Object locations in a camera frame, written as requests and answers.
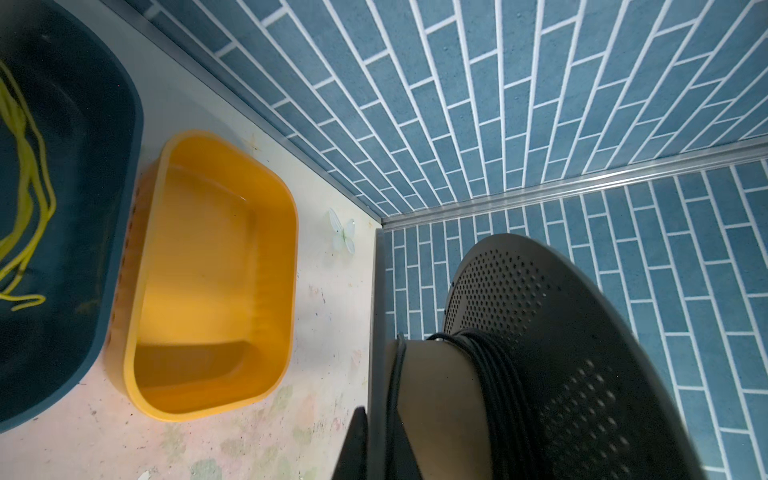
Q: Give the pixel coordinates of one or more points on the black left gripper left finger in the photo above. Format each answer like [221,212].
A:
[352,460]

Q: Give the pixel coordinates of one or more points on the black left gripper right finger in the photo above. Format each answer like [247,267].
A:
[401,463]

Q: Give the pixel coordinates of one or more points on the dark grey perforated spool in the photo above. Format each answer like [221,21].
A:
[534,375]

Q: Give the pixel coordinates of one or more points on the yellow plastic bin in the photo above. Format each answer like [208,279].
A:
[203,314]

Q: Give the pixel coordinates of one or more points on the aluminium corner post right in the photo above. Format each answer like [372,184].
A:
[740,152]

